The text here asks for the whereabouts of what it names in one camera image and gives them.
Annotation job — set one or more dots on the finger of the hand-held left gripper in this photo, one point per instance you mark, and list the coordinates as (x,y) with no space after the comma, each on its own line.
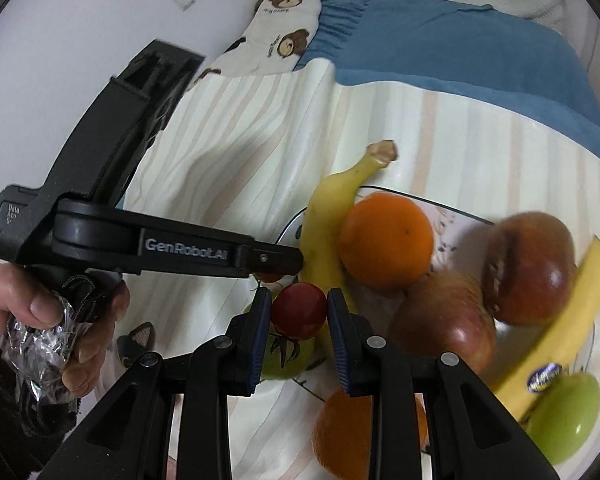
(280,258)

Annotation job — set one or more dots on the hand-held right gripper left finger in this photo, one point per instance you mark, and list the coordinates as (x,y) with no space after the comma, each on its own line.
(261,335)

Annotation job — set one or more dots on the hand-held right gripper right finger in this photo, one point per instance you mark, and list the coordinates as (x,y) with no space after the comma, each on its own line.
(337,340)

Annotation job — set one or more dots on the green apple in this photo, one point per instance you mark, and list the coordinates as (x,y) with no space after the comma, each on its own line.
(565,420)
(302,357)

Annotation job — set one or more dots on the red cherry tomato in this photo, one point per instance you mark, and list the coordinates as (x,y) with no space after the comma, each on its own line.
(298,310)

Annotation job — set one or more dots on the large orange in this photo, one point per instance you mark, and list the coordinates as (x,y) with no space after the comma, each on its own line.
(345,435)

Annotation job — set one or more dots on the red brown apple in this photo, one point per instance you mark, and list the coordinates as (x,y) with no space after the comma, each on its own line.
(527,267)
(440,325)

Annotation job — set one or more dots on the small orange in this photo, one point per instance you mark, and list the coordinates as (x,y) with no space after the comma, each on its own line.
(386,242)

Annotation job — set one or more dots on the white patterned plate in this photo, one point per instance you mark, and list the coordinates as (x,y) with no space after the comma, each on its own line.
(452,232)

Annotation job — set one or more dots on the person's left hand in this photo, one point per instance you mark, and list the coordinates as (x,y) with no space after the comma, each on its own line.
(10,290)

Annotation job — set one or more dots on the striped cat printed blanket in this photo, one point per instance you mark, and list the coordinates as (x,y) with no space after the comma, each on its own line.
(230,150)

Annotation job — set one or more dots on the crinkled silver wrap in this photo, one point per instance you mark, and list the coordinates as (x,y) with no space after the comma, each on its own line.
(25,350)

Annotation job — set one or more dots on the yellow banana with sticker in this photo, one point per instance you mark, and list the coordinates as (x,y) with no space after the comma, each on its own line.
(565,330)

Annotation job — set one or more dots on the bear printed pillow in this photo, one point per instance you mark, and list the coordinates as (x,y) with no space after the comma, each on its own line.
(280,25)

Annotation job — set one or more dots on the blue cloth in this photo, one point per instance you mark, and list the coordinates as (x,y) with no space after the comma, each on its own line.
(430,45)

